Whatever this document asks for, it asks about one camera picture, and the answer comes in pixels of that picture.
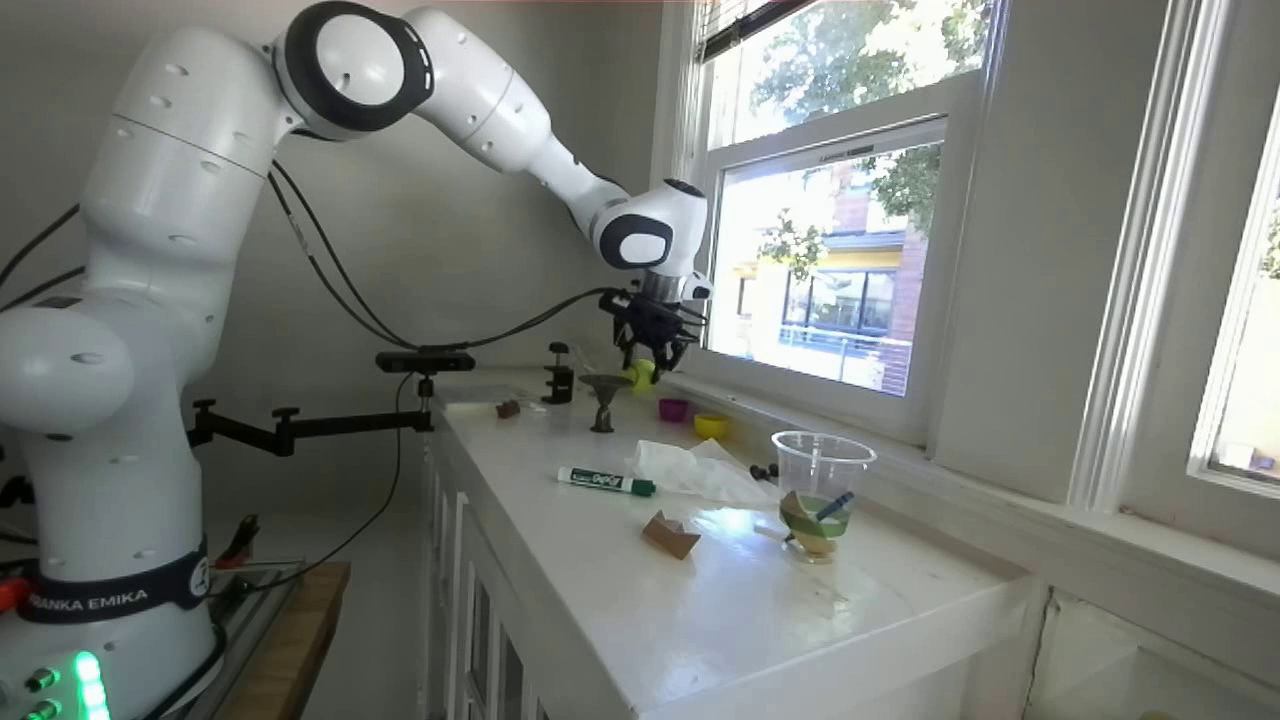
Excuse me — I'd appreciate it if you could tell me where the black clamp mount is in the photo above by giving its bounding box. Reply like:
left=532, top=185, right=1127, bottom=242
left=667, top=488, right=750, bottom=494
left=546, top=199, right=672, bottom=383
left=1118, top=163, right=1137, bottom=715
left=539, top=338, right=576, bottom=403

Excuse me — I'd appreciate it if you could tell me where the small brown block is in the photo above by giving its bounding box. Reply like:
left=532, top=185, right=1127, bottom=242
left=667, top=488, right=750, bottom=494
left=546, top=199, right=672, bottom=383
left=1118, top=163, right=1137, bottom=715
left=494, top=397, right=523, bottom=420

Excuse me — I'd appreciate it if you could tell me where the clear plastic cup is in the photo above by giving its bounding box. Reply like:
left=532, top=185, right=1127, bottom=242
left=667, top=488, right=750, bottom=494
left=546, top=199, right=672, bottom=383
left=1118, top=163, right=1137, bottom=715
left=771, top=429, right=877, bottom=550

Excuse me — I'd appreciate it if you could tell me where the wooden side table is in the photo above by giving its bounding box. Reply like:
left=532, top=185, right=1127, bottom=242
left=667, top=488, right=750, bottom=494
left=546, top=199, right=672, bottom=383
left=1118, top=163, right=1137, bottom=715
left=213, top=565, right=352, bottom=720

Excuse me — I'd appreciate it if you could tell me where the green whiteboard marker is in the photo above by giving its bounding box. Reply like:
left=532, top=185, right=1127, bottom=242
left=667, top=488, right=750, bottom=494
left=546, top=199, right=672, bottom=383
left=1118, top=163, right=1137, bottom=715
left=555, top=468, right=655, bottom=500

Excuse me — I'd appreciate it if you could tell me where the brown wooden polyhedron block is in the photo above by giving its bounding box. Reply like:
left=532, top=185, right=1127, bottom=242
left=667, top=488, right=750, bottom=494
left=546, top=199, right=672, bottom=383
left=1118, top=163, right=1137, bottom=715
left=639, top=513, right=700, bottom=560

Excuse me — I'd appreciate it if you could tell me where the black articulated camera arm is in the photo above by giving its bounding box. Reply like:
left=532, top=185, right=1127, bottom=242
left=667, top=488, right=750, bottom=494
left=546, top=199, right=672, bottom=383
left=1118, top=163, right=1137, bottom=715
left=188, top=398, right=436, bottom=454

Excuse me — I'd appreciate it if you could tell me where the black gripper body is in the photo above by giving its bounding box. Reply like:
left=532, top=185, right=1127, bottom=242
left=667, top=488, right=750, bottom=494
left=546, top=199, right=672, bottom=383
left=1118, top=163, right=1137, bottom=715
left=598, top=289, right=704, bottom=361

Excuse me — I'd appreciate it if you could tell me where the crumpled clear plastic sheet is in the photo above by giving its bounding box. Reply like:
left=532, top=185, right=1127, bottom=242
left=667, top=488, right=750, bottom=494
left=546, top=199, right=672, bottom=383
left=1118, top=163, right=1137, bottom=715
left=630, top=438, right=774, bottom=508

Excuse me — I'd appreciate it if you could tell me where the magenta plastic bowl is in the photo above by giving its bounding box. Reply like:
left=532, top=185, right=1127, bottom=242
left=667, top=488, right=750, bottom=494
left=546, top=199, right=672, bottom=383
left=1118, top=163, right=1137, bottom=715
left=655, top=397, right=691, bottom=424

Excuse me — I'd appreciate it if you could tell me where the yellow plastic bowl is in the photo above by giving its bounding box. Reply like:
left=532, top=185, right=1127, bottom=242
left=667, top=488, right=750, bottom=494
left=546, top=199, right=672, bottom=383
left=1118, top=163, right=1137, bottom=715
left=691, top=412, right=731, bottom=438

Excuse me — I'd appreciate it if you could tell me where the small black clip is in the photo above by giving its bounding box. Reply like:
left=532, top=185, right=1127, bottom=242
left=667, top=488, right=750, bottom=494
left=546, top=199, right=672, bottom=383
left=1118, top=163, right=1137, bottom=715
left=747, top=461, right=778, bottom=479

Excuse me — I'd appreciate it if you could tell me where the yellow-green tennis ball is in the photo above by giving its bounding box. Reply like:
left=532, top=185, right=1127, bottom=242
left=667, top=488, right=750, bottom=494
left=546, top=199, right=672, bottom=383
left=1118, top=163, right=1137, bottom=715
left=626, top=354, right=659, bottom=397

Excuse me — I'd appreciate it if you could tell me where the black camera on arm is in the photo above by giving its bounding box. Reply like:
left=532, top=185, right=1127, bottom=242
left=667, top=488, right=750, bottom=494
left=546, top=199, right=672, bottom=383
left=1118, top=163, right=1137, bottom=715
left=374, top=350, right=474, bottom=374

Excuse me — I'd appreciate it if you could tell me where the dark metal goblet stand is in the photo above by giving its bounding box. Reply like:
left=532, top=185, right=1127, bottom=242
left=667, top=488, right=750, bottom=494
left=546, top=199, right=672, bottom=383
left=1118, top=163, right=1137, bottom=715
left=578, top=370, right=630, bottom=432

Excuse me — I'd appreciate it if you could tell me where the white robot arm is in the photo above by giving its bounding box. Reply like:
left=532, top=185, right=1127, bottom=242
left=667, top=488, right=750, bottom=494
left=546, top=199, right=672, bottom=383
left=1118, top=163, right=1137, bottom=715
left=0, top=0, right=708, bottom=720

